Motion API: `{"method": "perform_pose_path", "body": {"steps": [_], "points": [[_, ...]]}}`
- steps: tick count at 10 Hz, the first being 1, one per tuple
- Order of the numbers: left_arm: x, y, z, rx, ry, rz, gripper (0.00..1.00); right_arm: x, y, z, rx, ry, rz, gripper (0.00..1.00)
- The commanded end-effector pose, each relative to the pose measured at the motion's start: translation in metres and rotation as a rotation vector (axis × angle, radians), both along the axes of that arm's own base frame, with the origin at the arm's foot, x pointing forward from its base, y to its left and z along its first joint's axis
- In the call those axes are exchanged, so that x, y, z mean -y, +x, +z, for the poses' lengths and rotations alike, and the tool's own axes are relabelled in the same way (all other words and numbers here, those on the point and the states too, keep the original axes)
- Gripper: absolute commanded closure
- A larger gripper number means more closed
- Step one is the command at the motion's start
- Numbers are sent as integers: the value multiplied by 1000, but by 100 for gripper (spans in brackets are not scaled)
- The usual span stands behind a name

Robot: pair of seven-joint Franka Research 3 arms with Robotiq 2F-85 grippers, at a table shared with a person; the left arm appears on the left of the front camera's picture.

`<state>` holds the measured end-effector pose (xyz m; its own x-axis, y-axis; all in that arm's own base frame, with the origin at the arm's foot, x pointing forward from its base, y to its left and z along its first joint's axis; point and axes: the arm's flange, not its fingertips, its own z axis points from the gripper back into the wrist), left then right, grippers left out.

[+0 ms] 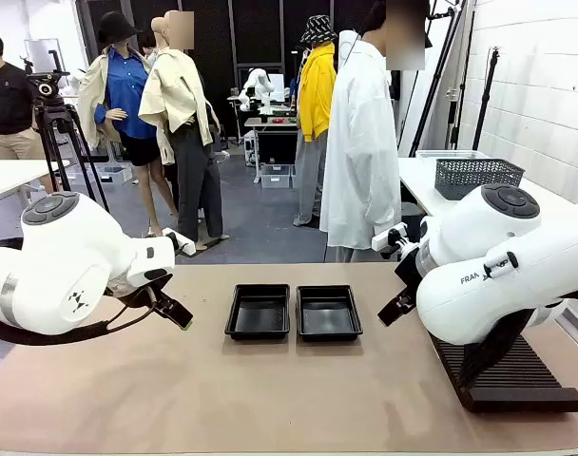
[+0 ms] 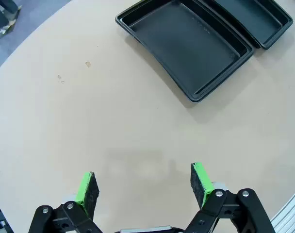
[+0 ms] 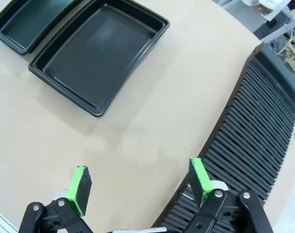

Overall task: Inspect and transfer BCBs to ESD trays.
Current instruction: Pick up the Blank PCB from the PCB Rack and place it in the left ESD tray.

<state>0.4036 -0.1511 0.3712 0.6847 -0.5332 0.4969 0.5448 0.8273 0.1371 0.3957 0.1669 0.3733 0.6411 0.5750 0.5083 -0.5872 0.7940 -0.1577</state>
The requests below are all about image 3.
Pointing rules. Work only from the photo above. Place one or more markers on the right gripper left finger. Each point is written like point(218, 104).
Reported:
point(77, 191)

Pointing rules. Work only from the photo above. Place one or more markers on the black ESD tray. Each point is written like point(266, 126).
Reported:
point(96, 63)
point(28, 24)

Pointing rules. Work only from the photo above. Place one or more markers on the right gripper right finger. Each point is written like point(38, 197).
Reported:
point(203, 184)

